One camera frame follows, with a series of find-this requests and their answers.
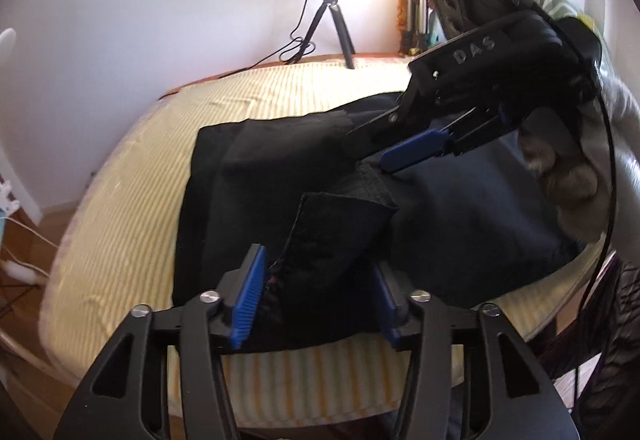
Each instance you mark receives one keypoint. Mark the black pants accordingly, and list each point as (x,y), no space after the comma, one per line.
(300,170)

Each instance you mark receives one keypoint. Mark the small black tripod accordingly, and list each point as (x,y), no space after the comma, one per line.
(330,0)

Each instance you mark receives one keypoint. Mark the yellow striped bed sheet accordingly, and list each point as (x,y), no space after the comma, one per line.
(125,200)

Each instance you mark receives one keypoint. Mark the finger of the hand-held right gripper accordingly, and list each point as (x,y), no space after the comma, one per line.
(415,150)
(375,132)

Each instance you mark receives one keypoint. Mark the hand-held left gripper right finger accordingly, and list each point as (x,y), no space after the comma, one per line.
(389,302)

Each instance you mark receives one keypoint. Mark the orange patterned board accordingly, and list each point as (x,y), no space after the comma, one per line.
(401,0)

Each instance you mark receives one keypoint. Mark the folded silver tripod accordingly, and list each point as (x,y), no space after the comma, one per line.
(414,0)

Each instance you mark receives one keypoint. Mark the person's right forearm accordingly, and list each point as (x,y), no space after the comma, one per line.
(626,145)

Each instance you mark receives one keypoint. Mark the person's dark quilted jacket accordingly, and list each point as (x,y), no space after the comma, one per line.
(620,345)

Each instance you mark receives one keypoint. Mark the white power strip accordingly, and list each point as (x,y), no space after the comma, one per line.
(20,271)

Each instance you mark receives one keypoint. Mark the person's right hand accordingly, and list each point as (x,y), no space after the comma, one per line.
(565,180)

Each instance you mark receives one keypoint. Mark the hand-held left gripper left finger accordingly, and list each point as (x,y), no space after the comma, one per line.
(247,300)

